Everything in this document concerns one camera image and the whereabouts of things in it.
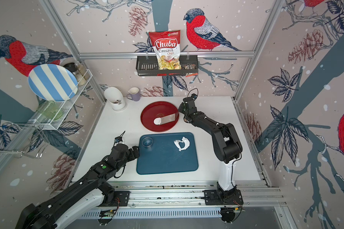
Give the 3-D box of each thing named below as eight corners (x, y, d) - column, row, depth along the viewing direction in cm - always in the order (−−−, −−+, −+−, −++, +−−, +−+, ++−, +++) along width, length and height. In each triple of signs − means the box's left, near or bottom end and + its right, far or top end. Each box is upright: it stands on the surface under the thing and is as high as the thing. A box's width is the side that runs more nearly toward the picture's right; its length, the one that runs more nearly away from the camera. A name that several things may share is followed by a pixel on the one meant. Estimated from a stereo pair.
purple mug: (129, 102, 122) (126, 93, 114) (131, 95, 127) (128, 87, 119) (139, 102, 122) (136, 93, 114) (140, 95, 127) (138, 87, 119)
